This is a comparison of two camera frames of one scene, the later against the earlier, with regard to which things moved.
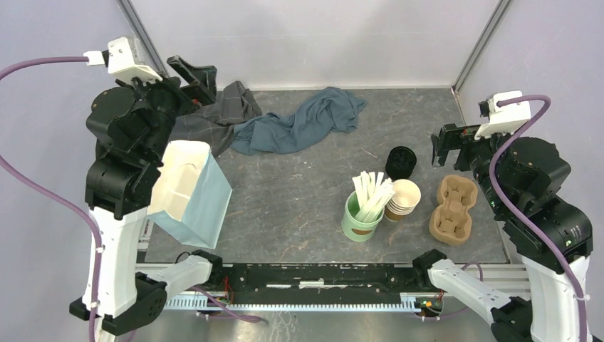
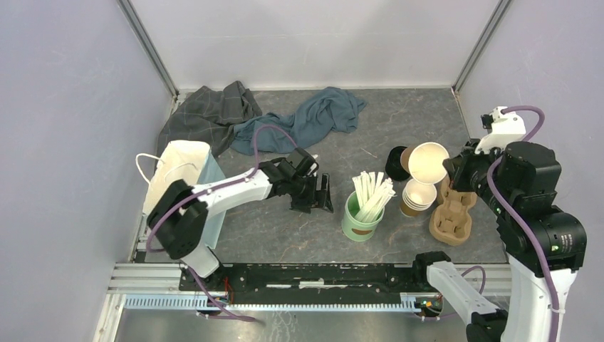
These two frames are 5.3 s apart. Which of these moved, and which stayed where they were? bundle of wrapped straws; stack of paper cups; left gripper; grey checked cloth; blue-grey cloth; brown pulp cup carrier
Moved: left gripper; stack of paper cups
Stayed: blue-grey cloth; grey checked cloth; bundle of wrapped straws; brown pulp cup carrier
